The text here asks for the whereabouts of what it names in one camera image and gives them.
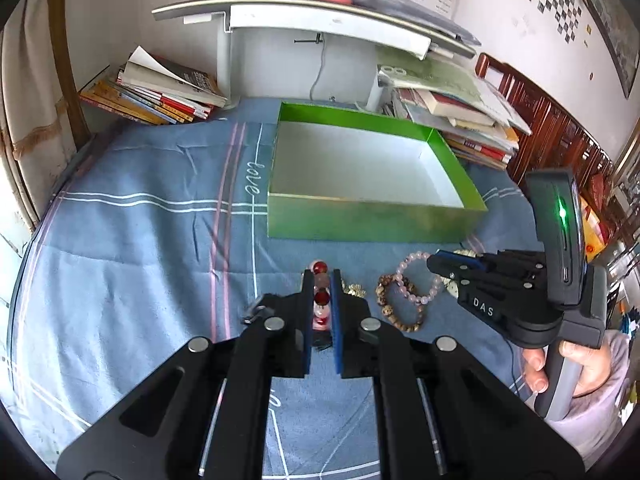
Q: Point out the gold flower brooch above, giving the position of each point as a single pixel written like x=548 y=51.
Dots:
x=356 y=290

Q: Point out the small white pendant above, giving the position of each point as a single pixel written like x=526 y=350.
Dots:
x=452 y=289

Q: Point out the grey plastic folder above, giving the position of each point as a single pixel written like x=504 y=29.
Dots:
x=415 y=12

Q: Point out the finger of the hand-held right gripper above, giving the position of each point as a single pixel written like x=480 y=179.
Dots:
x=465 y=276
x=460 y=256

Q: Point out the stack of colourful thin books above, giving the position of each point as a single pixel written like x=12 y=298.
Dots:
x=150 y=95

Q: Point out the beige curtain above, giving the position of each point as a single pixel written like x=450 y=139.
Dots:
x=30 y=110

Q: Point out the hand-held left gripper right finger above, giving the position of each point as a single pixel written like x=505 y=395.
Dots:
x=338 y=327

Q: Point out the person's right hand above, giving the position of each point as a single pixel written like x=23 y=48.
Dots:
x=587 y=365

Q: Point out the pile of books and papers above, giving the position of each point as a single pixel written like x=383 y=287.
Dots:
x=460 y=110

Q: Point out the shiny green cardboard box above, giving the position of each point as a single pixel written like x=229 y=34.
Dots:
x=350 y=220

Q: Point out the brown wooden post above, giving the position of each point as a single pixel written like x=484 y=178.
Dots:
x=67 y=60

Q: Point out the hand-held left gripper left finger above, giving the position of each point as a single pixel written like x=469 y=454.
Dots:
x=306 y=327

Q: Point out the dark framed picture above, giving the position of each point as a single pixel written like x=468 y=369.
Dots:
x=615 y=25

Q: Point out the carved wooden headboard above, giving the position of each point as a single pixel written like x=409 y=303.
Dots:
x=555 y=130

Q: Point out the red and yellow box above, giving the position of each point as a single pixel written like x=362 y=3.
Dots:
x=595 y=230

